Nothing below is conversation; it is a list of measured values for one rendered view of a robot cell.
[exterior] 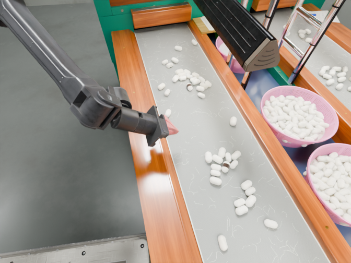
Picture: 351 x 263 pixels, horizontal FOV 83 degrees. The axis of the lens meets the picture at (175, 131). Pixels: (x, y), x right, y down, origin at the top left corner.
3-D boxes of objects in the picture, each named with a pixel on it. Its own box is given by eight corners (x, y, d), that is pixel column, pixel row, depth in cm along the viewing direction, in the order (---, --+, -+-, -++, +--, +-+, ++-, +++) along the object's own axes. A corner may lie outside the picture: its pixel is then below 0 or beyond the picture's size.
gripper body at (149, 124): (159, 106, 57) (136, 98, 52) (167, 134, 51) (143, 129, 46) (146, 119, 60) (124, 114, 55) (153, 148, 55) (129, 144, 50)
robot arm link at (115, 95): (78, 125, 43) (99, 97, 40) (75, 94, 50) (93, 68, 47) (124, 139, 52) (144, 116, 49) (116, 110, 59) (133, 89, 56)
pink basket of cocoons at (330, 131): (295, 169, 70) (311, 156, 62) (238, 120, 82) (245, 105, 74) (335, 131, 79) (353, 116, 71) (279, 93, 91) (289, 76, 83)
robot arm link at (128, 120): (108, 132, 47) (119, 115, 44) (104, 113, 51) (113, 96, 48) (133, 137, 51) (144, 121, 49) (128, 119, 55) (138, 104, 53)
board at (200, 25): (201, 34, 102) (201, 32, 101) (191, 20, 110) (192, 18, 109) (258, 25, 107) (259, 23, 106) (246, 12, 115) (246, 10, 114)
